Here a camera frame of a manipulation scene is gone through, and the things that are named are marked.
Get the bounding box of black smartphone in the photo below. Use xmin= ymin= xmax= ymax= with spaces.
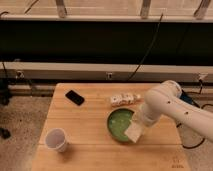
xmin=65 ymin=90 xmax=85 ymax=106

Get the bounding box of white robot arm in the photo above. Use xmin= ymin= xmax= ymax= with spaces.
xmin=134 ymin=80 xmax=213 ymax=142

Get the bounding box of black floor cable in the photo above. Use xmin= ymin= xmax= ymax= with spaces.
xmin=176 ymin=89 xmax=213 ymax=150

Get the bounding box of black object on floor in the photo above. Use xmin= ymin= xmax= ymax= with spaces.
xmin=0 ymin=127 xmax=11 ymax=139

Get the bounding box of green ceramic bowl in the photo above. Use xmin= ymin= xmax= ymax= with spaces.
xmin=107 ymin=108 xmax=135 ymax=143

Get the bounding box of black hanging cable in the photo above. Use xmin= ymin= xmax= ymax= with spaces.
xmin=126 ymin=13 xmax=164 ymax=83

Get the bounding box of white sponge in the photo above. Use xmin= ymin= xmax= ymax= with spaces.
xmin=124 ymin=122 xmax=143 ymax=143

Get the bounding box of clear plastic cup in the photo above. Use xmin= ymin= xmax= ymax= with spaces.
xmin=44 ymin=128 xmax=68 ymax=153

